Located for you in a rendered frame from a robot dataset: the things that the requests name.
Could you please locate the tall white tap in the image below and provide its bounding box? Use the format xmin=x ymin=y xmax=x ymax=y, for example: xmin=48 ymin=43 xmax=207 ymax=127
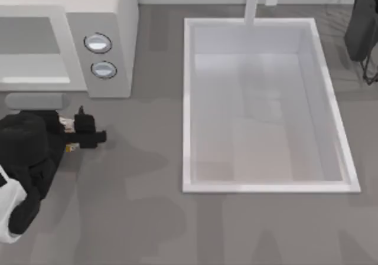
xmin=243 ymin=0 xmax=261 ymax=27

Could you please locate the pale microwave door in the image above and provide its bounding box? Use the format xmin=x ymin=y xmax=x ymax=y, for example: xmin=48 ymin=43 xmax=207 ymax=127
xmin=0 ymin=5 xmax=89 ymax=94

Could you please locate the white sink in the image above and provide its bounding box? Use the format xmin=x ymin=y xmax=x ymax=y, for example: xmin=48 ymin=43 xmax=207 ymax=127
xmin=181 ymin=17 xmax=362 ymax=195

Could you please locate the large round microwave knob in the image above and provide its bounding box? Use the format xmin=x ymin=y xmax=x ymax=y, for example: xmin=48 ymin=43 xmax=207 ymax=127
xmin=83 ymin=32 xmax=113 ymax=54

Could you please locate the pale microwave oven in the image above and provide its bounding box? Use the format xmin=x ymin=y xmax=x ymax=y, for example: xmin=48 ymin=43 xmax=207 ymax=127
xmin=0 ymin=0 xmax=140 ymax=99

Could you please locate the small round microwave knob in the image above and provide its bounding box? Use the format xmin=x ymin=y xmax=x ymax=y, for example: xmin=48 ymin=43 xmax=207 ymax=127
xmin=90 ymin=60 xmax=118 ymax=80

